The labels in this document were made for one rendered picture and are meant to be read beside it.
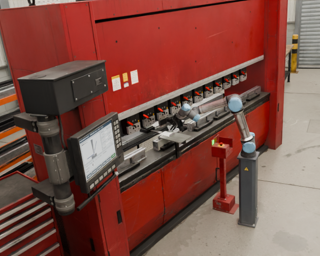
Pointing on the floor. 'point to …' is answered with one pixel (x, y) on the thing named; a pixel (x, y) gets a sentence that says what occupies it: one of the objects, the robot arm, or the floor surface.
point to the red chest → (21, 219)
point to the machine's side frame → (270, 69)
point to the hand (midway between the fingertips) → (171, 130)
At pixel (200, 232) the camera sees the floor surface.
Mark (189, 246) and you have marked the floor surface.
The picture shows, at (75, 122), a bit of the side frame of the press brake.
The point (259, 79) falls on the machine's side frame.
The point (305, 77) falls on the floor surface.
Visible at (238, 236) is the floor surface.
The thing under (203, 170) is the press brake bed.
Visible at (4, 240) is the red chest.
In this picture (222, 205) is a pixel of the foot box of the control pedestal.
